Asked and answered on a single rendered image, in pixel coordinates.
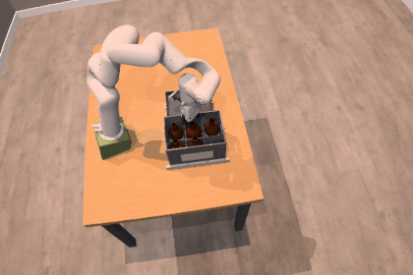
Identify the dark grey crate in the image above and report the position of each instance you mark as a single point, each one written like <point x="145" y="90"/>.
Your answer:
<point x="214" y="146"/>

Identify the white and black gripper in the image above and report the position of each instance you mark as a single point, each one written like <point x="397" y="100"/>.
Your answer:
<point x="188" y="113"/>

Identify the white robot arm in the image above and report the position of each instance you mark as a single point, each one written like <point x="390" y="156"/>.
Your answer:
<point x="103" y="74"/>

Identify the brown glass bottle with white label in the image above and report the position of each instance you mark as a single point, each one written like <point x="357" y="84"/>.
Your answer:
<point x="211" y="128"/>

